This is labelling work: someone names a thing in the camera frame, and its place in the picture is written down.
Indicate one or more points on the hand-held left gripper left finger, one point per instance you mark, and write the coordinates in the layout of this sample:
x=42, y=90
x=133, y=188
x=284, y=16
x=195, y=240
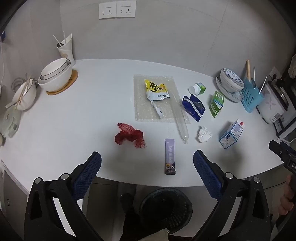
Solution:
x=87, y=176

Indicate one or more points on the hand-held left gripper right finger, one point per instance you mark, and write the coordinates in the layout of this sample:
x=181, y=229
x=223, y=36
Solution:
x=205, y=171

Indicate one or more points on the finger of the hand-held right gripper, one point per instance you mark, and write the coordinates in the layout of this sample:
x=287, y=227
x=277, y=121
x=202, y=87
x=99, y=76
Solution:
x=278, y=151
x=290, y=149

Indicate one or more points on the white tissue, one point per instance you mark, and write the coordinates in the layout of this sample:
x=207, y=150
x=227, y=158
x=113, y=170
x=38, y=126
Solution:
x=204, y=134

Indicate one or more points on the black mesh trash bin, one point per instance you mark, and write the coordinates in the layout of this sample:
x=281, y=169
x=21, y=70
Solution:
x=166, y=208

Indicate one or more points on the clear inflated plastic tube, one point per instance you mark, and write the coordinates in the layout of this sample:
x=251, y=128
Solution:
x=181, y=120

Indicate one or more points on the green cardboard box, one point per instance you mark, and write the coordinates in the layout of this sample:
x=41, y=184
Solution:
x=217, y=104

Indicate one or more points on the yellow snack packet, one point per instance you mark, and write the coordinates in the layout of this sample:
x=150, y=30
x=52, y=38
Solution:
x=156, y=89

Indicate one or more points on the person's right hand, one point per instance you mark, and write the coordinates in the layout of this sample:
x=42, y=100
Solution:
x=289, y=201

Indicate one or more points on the black framed device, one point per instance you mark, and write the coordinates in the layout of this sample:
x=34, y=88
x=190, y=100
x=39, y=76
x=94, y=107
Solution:
x=283, y=129

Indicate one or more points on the purple sachet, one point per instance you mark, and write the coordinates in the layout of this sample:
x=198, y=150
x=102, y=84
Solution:
x=170, y=157

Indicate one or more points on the white rice cooker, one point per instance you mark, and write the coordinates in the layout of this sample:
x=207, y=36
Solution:
x=269, y=109

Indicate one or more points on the blue white carton box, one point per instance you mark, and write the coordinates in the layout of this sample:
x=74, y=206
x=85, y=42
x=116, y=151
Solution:
x=231, y=135

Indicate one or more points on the red mesh net bag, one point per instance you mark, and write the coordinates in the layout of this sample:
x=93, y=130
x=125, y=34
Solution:
x=129, y=136

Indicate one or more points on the blue utensil basket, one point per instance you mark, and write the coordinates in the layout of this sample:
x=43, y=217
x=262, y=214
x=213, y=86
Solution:
x=251, y=99

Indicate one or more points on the blue tissue packet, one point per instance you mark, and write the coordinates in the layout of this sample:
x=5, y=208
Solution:
x=193, y=106

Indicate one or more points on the white straw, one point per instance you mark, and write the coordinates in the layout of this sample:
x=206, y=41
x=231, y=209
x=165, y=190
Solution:
x=64, y=37
x=254, y=73
x=57, y=41
x=263, y=84

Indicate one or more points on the white plate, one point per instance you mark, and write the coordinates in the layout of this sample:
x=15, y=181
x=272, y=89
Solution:
x=229, y=95

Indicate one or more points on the torn white wrapper piece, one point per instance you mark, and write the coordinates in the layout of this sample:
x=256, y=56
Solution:
x=157, y=110

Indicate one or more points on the small green carton white cap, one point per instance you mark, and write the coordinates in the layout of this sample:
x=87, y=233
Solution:
x=200, y=88

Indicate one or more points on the blue patterned bowl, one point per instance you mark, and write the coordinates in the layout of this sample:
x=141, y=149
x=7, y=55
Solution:
x=231, y=78

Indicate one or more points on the wooden chopsticks bundle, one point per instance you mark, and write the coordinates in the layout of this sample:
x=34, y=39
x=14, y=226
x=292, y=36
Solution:
x=248, y=69

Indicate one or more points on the bubble wrap sheet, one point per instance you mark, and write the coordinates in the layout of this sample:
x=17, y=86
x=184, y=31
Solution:
x=143, y=106

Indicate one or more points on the round wooden coaster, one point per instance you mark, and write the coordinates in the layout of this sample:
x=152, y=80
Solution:
x=72, y=80

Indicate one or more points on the white bowl with chopsticks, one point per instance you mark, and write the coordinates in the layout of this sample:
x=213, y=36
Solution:
x=26, y=98

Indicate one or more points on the wooden chopstick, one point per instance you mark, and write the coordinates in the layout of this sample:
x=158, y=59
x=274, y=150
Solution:
x=24, y=89
x=22, y=95

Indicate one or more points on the white bowl dark rim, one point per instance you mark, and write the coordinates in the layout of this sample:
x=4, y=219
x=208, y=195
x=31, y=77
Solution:
x=54, y=68

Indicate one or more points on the white paper cup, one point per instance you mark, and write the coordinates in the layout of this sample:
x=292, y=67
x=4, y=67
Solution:
x=67, y=54

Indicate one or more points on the white wall socket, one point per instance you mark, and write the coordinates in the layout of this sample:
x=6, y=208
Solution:
x=126, y=9
x=107, y=10

